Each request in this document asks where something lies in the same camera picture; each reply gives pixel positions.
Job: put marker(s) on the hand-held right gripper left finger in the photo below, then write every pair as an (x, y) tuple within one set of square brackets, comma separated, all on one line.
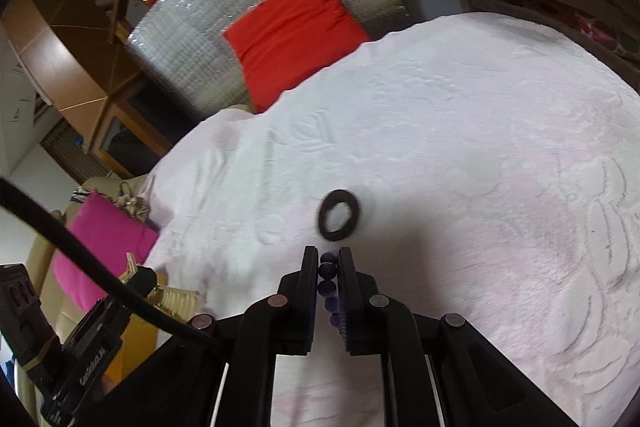
[(307, 307)]

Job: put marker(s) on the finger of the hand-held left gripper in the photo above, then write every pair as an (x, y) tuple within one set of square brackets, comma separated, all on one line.
[(140, 279)]

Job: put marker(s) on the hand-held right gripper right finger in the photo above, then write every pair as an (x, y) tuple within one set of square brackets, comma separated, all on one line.
[(346, 322)]

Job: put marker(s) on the beige hair claw clip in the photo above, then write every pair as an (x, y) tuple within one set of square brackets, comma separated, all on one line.
[(177, 302)]

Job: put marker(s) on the orange cardboard box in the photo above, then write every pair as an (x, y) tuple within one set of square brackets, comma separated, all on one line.
[(137, 347)]

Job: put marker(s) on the pink pillow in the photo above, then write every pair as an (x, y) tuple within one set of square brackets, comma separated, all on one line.
[(100, 237)]

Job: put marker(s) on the beige leather chair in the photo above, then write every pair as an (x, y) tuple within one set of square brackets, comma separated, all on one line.
[(52, 297)]

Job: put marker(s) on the striped cloth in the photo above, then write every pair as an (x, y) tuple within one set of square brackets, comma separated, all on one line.
[(82, 194)]

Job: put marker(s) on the white blanket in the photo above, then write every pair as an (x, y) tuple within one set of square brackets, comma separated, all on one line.
[(450, 157)]

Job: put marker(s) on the silver foil insulation mat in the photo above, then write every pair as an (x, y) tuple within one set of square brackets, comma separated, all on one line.
[(200, 32)]

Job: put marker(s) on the red pillow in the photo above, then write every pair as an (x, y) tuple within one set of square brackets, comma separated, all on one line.
[(290, 37)]

